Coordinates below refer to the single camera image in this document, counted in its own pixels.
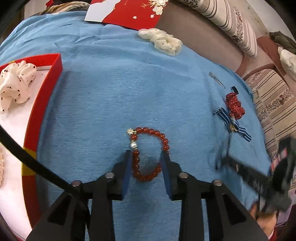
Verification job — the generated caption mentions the person right hand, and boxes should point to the person right hand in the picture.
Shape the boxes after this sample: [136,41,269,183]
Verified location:
[249,202,277,239]

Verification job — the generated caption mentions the small black clip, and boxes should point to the small black clip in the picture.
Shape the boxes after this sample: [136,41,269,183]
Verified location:
[231,86,239,95]

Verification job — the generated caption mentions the red bead bracelet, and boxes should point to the red bead bracelet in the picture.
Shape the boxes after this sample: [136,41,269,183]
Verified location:
[126,126,170,182]

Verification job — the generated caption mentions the red dotted scrunchie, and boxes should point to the red dotted scrunchie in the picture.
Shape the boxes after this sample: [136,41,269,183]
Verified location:
[226,92,245,120]

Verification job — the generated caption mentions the black cable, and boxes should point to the black cable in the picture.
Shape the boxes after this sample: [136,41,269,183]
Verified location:
[0,126,84,200]

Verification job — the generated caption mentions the blue towel cloth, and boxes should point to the blue towel cloth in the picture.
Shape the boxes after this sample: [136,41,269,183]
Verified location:
[0,10,273,241]

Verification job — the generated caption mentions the blue striped ribbon bow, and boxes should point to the blue striped ribbon bow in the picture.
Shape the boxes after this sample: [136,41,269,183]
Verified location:
[213,107,252,142]

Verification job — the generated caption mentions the brown padded headboard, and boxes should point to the brown padded headboard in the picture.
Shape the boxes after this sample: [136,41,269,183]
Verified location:
[156,1,243,71]

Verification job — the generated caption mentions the striped pillow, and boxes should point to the striped pillow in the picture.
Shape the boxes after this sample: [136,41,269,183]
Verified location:
[181,0,257,58]

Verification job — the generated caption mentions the silver hair clip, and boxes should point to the silver hair clip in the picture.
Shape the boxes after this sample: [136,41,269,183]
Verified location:
[209,72,226,89]

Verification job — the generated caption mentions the red jewelry tray box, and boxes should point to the red jewelry tray box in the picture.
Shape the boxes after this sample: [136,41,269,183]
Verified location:
[1,53,63,240]

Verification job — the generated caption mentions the red box lid with cat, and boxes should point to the red box lid with cat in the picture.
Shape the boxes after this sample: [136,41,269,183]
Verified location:
[85,0,169,30]

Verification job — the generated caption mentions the white cherry print scrunchie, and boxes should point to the white cherry print scrunchie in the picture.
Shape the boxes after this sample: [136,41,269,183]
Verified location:
[1,60,37,113]

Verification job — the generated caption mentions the cream fluffy scrunchie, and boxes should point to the cream fluffy scrunchie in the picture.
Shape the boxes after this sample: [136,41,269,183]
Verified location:
[138,28,183,56]

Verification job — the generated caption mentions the striped cushion right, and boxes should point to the striped cushion right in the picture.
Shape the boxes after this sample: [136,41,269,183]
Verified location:
[246,69,296,160]

